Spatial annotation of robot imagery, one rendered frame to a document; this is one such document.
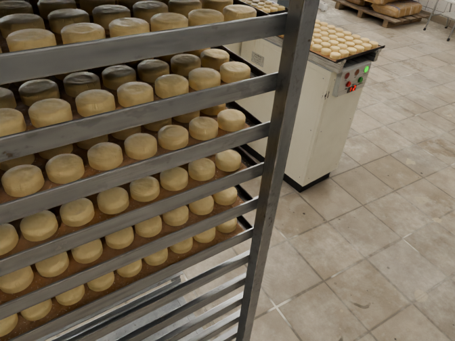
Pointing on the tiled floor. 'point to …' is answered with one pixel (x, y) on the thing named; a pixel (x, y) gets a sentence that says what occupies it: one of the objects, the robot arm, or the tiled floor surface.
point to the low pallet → (380, 14)
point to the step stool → (445, 16)
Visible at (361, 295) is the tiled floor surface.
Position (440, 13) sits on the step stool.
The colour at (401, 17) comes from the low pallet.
